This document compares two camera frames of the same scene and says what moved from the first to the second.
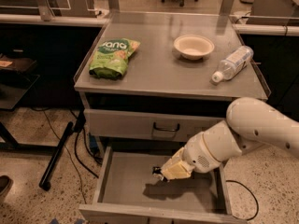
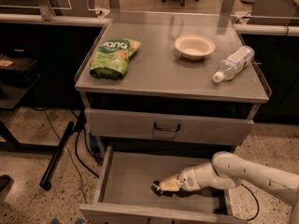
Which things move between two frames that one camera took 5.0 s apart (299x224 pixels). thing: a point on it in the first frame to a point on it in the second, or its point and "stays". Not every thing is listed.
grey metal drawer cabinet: x=149 y=80 stays
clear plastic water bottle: x=235 y=63 stays
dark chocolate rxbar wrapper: x=157 y=172 to x=156 y=187
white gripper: x=199 y=154 to x=188 y=181
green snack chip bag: x=110 y=61 stays
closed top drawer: x=124 y=125 stays
